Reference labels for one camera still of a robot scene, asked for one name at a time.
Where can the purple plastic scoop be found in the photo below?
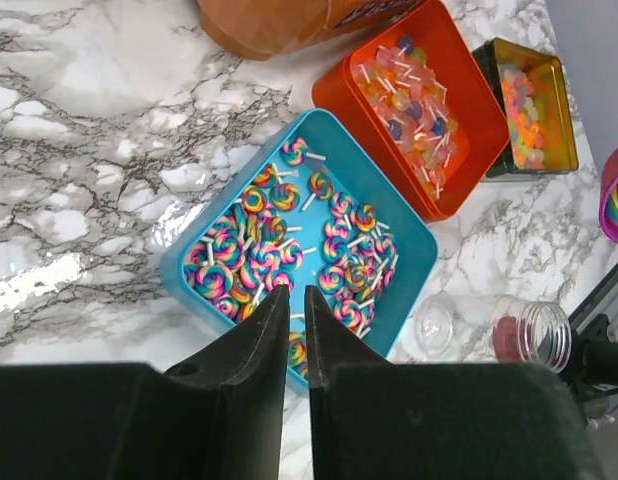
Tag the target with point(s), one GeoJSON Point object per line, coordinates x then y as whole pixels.
{"type": "Point", "coordinates": [608, 211]}

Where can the orange candy tray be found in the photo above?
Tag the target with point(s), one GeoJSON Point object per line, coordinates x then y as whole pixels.
{"type": "Point", "coordinates": [415, 99]}

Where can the gold tin candy tray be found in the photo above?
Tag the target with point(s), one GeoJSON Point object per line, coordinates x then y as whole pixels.
{"type": "Point", "coordinates": [530, 88]}

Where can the aluminium rail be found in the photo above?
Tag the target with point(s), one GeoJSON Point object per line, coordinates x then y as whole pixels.
{"type": "Point", "coordinates": [603, 300]}

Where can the teal candy tray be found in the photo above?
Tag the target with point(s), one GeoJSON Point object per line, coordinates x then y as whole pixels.
{"type": "Point", "coordinates": [310, 208]}

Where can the clear plastic jar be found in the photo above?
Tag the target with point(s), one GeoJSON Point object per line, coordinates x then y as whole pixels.
{"type": "Point", "coordinates": [493, 328]}

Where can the orange plastic bin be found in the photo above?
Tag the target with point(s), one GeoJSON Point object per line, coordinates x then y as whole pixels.
{"type": "Point", "coordinates": [261, 29]}

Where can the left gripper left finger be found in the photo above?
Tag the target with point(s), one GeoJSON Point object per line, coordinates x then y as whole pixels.
{"type": "Point", "coordinates": [214, 415]}

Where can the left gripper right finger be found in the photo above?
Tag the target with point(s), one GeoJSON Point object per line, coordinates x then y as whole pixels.
{"type": "Point", "coordinates": [372, 419]}

